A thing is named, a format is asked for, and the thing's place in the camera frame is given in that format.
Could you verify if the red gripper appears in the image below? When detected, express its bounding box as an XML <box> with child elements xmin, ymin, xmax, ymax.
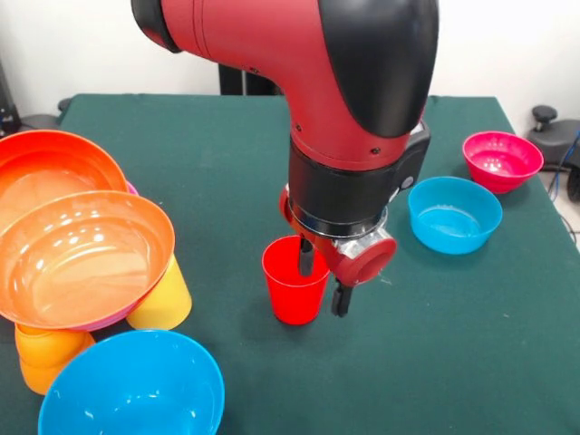
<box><xmin>278</xmin><ymin>187</ymin><xmax>399</xmax><ymax>318</ymax></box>

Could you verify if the red cup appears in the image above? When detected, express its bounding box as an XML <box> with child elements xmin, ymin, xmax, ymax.
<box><xmin>261</xmin><ymin>235</ymin><xmax>332</xmax><ymax>325</ymax></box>

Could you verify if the yellow cup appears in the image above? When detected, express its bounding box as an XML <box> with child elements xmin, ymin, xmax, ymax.
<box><xmin>125</xmin><ymin>256</ymin><xmax>193</xmax><ymax>331</ymax></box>

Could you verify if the large blue bowl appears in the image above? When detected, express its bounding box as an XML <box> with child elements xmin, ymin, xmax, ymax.
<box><xmin>37</xmin><ymin>329</ymin><xmax>227</xmax><ymax>435</ymax></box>

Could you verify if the orange-red bowl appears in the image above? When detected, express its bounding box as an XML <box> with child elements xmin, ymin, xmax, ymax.
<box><xmin>0</xmin><ymin>130</ymin><xmax>131</xmax><ymax>237</ymax></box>
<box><xmin>0</xmin><ymin>189</ymin><xmax>177</xmax><ymax>331</ymax></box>

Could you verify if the orange cup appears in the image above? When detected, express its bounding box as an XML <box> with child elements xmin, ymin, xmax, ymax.
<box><xmin>20</xmin><ymin>357</ymin><xmax>73</xmax><ymax>395</ymax></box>
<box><xmin>14</xmin><ymin>322</ymin><xmax>96</xmax><ymax>366</ymax></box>

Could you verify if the dark green tablecloth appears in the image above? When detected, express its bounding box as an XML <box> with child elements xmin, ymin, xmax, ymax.
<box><xmin>0</xmin><ymin>93</ymin><xmax>580</xmax><ymax>435</ymax></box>

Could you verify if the small blue bowl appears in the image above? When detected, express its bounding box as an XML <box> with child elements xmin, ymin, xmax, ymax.
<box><xmin>407</xmin><ymin>176</ymin><xmax>504</xmax><ymax>256</ymax></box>

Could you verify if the small magenta bowl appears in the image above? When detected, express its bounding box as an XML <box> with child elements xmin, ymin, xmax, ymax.
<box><xmin>462</xmin><ymin>130</ymin><xmax>545</xmax><ymax>196</ymax></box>

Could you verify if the large pink bowl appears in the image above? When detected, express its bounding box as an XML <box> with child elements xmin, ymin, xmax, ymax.
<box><xmin>72</xmin><ymin>179</ymin><xmax>140</xmax><ymax>331</ymax></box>

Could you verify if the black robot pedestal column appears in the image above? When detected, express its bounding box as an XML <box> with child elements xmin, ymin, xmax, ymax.
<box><xmin>218</xmin><ymin>63</ymin><xmax>286</xmax><ymax>96</ymax></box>

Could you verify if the blue cable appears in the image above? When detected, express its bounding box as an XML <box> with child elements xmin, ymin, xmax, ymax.
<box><xmin>546</xmin><ymin>129</ymin><xmax>580</xmax><ymax>203</ymax></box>

